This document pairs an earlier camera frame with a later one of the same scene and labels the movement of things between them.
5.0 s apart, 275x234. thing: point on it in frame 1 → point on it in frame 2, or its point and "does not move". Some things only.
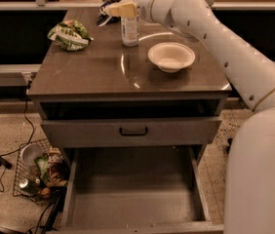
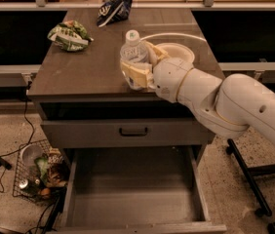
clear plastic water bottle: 130,26 → 135,52
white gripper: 144,3 → 167,78
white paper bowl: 172,57 does not move
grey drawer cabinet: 95,93 does not move
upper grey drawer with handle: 132,131 does not move
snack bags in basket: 54,168 does not move
